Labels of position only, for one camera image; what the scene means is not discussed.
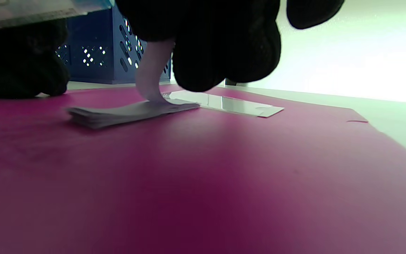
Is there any person's right hand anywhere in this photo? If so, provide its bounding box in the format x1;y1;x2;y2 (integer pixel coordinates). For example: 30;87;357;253
115;0;344;93

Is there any pink L-shaped folder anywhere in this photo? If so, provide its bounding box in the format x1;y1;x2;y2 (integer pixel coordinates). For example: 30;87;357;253
0;85;406;254

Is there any white label card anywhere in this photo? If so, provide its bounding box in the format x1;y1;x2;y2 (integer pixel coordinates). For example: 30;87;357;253
162;90;284;118

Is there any person's left hand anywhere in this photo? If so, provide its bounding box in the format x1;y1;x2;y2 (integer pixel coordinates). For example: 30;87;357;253
0;18;70;99

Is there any white glue stick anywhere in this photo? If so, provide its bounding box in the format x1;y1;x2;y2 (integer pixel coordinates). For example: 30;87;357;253
0;0;115;33

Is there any blue plastic file rack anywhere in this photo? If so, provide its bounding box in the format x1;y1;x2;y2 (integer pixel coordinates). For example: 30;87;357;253
55;5;172;85

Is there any pale purple sticky note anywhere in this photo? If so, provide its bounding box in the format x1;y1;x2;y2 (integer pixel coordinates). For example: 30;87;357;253
135;39;175;103
69;106;201;129
67;104;201;126
66;99;201;122

